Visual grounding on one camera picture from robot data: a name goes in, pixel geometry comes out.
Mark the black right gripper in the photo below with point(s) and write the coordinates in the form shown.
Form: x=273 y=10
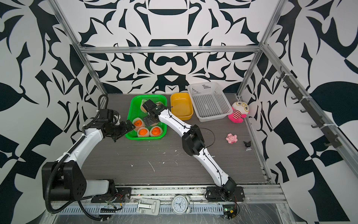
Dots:
x=147 y=120

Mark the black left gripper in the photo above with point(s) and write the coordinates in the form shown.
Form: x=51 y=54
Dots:
x=122 y=124

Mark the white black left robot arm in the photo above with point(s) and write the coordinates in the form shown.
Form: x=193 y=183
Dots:
x=63 y=180

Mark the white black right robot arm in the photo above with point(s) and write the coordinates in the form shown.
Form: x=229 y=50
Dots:
x=192 y=142

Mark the netted orange back left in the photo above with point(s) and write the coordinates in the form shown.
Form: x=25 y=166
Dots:
x=142 y=106

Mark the netted orange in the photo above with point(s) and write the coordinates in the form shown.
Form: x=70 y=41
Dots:
x=138 y=123
x=156 y=131
x=142 y=106
x=143 y=132

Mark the netted orange front left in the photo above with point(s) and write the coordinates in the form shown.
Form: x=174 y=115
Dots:
x=138 y=123

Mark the netted orange front middle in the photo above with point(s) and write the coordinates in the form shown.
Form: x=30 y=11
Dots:
x=143 y=132

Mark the netted orange front right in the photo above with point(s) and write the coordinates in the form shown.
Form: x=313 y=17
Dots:
x=156 y=131

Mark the yellow plastic tub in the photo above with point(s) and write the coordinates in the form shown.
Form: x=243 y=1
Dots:
x=182 y=106

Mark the white perforated plastic basket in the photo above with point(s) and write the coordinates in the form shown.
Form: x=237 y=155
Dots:
x=209 y=101

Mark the white rectangular device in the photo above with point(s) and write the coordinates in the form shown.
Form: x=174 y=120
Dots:
x=148 y=207

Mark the small pink pig toy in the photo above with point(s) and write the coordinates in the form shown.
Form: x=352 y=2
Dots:
x=231 y=138

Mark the pink white plush doll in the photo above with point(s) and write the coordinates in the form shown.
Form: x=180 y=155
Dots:
x=240 y=112

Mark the white analog clock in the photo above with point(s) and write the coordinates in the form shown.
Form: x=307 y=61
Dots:
x=180 y=205

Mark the small black figurine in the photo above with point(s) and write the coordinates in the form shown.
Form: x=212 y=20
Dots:
x=247 y=145

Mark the small circuit board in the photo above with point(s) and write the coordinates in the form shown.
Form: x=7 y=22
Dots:
x=230 y=211

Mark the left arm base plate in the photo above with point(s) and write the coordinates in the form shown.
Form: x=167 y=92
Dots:
x=119 y=195

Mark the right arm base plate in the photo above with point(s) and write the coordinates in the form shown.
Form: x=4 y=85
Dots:
x=217 y=194

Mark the black hook rail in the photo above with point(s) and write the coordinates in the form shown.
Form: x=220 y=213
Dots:
x=311 y=108

